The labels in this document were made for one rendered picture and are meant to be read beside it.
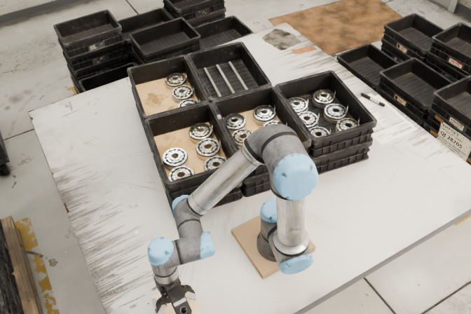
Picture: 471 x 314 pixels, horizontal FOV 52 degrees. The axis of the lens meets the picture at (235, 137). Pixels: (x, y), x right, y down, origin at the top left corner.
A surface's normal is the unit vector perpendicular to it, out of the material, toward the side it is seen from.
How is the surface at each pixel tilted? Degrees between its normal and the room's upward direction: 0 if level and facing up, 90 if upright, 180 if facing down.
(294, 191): 83
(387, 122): 0
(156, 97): 0
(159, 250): 0
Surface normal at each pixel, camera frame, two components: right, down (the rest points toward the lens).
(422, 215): -0.04, -0.72
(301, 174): 0.27, 0.57
